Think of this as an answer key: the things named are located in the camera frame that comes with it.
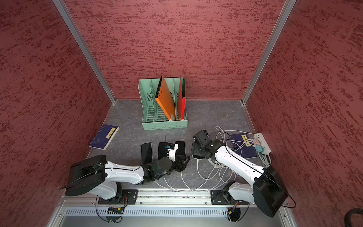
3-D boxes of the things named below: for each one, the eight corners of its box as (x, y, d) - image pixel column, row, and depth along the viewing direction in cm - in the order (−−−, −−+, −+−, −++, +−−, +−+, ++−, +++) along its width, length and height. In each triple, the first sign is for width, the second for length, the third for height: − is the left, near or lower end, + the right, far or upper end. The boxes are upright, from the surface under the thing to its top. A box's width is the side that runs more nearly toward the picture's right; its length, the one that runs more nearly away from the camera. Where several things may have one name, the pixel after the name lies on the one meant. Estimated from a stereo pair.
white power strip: (263, 155, 92) (265, 153, 90) (252, 135, 102) (254, 133, 99) (270, 154, 93) (272, 151, 90) (259, 134, 102) (261, 132, 100)
